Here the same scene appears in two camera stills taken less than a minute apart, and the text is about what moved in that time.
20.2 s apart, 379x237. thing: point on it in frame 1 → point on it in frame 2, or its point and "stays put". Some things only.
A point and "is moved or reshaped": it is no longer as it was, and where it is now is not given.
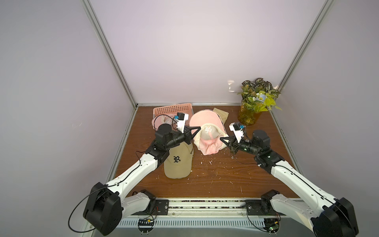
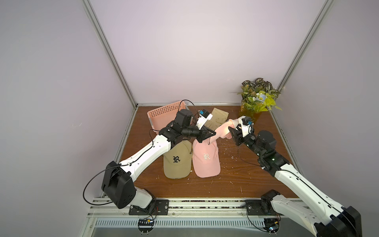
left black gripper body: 174,138 → 190,132
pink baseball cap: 212,129 is moved or reshaped
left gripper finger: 192,128 → 206,133
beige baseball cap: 178,163 stays put
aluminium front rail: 210,209 stays put
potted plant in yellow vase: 257,97 stays put
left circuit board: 145,225 stays put
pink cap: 164,119 → 223,131
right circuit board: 272,225 stays put
